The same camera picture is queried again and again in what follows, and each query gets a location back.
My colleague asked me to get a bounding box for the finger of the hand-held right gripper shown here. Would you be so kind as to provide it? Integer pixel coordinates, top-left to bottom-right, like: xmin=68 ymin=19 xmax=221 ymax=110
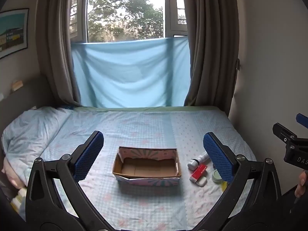
xmin=273 ymin=123 xmax=298 ymax=150
xmin=296 ymin=113 xmax=308 ymax=126

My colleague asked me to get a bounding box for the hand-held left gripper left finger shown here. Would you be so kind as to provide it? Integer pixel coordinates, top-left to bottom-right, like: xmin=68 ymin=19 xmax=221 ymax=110
xmin=25 ymin=130 xmax=109 ymax=231

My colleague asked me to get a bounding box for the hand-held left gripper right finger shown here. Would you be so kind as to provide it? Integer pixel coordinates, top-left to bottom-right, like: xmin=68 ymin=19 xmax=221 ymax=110
xmin=192 ymin=132 xmax=282 ymax=231

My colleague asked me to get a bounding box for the small bottle with black cap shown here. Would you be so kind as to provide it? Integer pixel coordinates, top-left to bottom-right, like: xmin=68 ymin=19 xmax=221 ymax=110
xmin=188 ymin=153 xmax=209 ymax=171

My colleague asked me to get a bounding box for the red carton box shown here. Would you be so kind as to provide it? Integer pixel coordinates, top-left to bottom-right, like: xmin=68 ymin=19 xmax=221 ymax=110
xmin=189 ymin=166 xmax=208 ymax=182

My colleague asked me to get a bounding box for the cardboard box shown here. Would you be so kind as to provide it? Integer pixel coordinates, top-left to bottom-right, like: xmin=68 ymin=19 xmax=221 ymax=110
xmin=113 ymin=146 xmax=181 ymax=186

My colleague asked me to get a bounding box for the person's right hand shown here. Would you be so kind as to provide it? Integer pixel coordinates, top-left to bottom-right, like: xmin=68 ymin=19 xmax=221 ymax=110
xmin=295 ymin=170 xmax=308 ymax=198

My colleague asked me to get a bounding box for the light blue pillow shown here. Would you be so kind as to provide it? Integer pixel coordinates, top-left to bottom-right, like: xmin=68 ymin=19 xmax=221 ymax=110
xmin=1 ymin=107 xmax=73 ymax=188

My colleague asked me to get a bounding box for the pale cream bottle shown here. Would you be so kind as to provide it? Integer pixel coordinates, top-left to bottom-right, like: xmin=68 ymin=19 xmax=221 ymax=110
xmin=11 ymin=187 xmax=27 ymax=213

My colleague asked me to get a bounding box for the grey headboard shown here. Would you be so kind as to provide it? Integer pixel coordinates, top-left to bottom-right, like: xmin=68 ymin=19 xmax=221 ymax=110
xmin=0 ymin=73 xmax=52 ymax=135

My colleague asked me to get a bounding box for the light blue hanging cloth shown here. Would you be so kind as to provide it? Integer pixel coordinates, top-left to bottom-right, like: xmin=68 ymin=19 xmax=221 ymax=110
xmin=71 ymin=36 xmax=191 ymax=108

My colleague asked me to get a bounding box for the small beige box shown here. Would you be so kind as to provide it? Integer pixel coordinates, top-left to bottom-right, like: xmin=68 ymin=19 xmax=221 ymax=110
xmin=12 ymin=79 xmax=24 ymax=91

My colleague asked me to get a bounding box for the grey-brown curtain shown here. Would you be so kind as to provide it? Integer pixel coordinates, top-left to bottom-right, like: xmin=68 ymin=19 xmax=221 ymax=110
xmin=180 ymin=0 xmax=241 ymax=107
xmin=36 ymin=0 xmax=85 ymax=107

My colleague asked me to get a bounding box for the window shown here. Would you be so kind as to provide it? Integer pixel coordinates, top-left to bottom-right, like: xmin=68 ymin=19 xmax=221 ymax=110
xmin=69 ymin=0 xmax=188 ymax=42

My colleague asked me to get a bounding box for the framed wall poster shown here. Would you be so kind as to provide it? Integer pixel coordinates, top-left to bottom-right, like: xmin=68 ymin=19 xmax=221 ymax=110
xmin=0 ymin=8 xmax=29 ymax=59

